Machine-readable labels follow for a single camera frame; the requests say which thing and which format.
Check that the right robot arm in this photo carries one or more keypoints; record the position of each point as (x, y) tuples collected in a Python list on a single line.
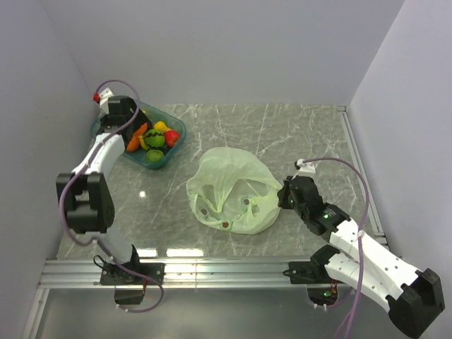
[(413, 298)]

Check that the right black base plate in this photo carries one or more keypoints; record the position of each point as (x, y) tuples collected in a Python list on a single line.
[(306, 273)]

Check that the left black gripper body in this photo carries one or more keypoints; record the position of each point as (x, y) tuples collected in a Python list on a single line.
[(133, 107)]

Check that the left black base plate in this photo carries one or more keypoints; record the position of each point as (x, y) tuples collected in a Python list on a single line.
[(113, 275)]

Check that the yellow pear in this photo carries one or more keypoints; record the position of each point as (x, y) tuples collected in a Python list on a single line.
[(161, 126)]

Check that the orange fruit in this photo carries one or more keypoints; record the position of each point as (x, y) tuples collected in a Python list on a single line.
[(141, 130), (133, 145)]

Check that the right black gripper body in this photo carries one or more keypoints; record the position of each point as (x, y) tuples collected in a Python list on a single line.
[(287, 200)]

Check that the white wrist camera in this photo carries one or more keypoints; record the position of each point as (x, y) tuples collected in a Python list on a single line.
[(304, 169), (102, 97)]

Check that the yellow fruit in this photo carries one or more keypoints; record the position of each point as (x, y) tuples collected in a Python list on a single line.
[(143, 143)]

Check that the red strawberry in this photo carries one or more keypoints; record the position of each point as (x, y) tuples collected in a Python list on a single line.
[(171, 138)]

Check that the blue transparent plastic tray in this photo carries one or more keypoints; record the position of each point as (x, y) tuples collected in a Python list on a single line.
[(166, 155)]

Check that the black box under rail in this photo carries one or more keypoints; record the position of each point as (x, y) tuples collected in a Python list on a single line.
[(125, 297)]

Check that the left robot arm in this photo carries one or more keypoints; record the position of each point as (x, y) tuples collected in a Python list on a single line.
[(85, 203)]

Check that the light green plastic bag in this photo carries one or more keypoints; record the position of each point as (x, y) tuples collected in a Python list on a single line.
[(233, 191)]

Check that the aluminium mounting rail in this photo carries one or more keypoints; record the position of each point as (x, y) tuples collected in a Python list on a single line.
[(178, 273)]

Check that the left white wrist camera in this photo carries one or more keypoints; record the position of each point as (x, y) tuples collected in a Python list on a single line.
[(102, 97)]

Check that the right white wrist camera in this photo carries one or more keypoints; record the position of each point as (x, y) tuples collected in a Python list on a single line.
[(304, 169)]

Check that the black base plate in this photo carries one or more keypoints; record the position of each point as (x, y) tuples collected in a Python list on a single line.
[(306, 273), (113, 275)]

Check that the green apple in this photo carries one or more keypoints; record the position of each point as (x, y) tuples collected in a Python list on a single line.
[(154, 138)]

